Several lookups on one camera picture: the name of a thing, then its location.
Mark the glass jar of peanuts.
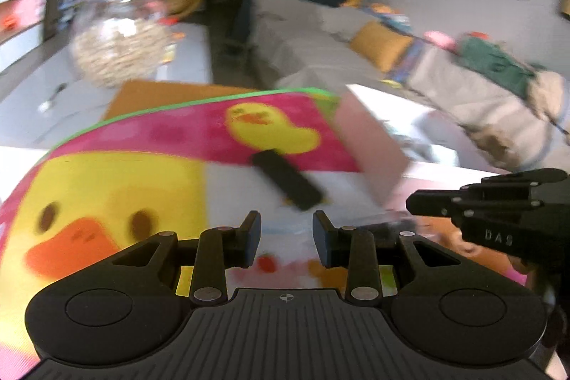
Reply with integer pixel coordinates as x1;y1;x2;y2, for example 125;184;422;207
70;0;175;89

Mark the green garment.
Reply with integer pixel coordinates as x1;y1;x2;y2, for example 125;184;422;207
458;35;537;97

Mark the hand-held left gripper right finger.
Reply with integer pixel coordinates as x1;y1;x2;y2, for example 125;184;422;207
312;209;464;304

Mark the black remote control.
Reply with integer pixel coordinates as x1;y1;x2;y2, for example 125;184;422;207
252;149;324;212

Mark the orange bear printed blanket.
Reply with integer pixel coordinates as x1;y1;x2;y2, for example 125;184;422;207
416;214;528;287

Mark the grey covered sofa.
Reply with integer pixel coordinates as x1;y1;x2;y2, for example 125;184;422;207
248;0;564;173

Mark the pale cardboard box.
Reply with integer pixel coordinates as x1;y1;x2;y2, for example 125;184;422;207
334;84;459;208

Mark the grey pillow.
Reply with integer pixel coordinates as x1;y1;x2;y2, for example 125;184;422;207
318;6;379;42

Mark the duck printed mat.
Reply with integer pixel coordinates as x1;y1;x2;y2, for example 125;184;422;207
0;90;372;380

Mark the yellow cushion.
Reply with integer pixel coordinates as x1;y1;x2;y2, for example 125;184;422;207
348;21;415;73

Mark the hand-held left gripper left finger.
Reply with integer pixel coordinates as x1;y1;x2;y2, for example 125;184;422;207
111;209;263;304

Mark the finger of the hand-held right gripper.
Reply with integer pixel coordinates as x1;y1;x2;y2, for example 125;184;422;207
460;168;570;203
406;188;542;229

